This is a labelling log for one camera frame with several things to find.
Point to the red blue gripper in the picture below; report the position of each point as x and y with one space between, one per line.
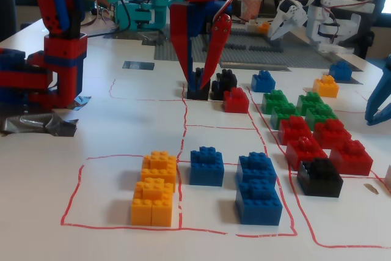
183 24

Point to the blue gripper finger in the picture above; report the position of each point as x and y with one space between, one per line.
380 93
382 117

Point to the blue toy brick block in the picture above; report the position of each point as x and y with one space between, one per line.
206 169
256 166
259 209
340 72
262 82

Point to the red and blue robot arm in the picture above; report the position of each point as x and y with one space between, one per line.
65 56

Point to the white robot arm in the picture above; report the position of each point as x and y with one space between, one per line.
336 13

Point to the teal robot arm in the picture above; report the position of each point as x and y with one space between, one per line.
143 4

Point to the red toy brick block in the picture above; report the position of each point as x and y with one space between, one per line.
331 134
293 131
304 152
351 160
236 102

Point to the black toy brick block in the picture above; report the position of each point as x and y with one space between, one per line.
320 181
226 83
198 94

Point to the yellow toy brick block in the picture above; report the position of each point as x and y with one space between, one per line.
152 206
325 88
160 164

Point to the green toy brick block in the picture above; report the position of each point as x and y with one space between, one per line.
320 114
284 112
308 100
273 99

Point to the pale pink block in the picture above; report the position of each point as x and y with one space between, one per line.
388 178

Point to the small orange brick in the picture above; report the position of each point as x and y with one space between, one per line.
264 27

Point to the small white brick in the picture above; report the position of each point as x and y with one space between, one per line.
252 25

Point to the grey studded baseplate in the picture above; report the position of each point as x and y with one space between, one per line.
302 56

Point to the patterned paper cup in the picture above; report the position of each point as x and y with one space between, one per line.
251 8

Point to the grey flat strip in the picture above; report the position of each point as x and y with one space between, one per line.
262 67

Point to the brown paper scrap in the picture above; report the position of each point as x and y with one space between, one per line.
371 188

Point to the silver duct tape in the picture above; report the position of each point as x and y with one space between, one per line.
27 123
149 40

